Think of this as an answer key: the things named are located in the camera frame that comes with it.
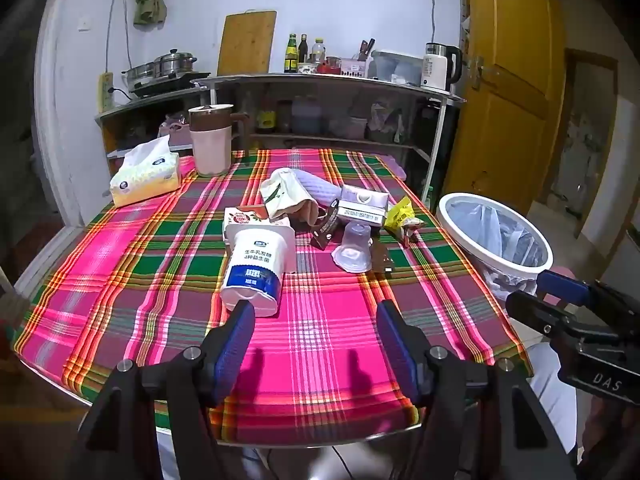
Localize steel steamer pot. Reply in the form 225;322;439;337
122;49;198;86

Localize purple plastic jerrycan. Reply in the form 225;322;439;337
291;96;323;135

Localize pink utensil holder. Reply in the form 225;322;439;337
340;57;371;78

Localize white grey cigarette box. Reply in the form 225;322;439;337
336;185;391;228

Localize yellow wooden door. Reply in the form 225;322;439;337
442;0;566;213

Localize white blue yogurt cup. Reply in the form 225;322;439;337
220;223;296;318

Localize yellow label bottle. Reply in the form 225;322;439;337
257;100;277;133

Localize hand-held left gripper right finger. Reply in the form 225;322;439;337
376;300;581;480

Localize translucent bin liner bag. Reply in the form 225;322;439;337
445;197;548;286

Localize pink green plaid tablecloth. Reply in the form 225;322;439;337
12;147;533;443

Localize wooden cutting board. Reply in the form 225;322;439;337
216;10;277;77

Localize dark brown wrapper piece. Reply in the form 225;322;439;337
372;245;396;276

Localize metal shelf unit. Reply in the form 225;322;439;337
192;72;466;201

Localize lavender bubble wrap roll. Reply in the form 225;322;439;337
295;169;346;208

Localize white round trash bin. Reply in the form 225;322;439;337
436;192;555;306

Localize yellow power strip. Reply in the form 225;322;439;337
99;72;115;113

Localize white green snack bag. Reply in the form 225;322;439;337
259;167;318;226

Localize person's white clothing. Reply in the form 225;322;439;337
522;342;578;456

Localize red white small carton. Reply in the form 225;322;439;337
221;206;291;241

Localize black induction cooker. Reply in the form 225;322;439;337
127;72;211;98

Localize clear plastic storage container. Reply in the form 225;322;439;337
370;50;426;87

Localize white black electric kettle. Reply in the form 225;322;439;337
420;42;463;92

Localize brown snack wrapper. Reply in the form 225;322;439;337
310;205;342;250

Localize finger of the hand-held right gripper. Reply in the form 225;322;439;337
537;269;640;326
505;291;601;341

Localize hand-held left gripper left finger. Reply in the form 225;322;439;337
75;300;256;480

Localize clear plastic cup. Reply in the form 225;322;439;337
332;222;373;273

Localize low stove counter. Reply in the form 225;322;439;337
95;85;211;161

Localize crumpled plastic bags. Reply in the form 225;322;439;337
369;100;406;143

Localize yellow snack wrapper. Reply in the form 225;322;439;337
382;197;426;246

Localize yellow white tissue pack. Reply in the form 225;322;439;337
109;136;182;207

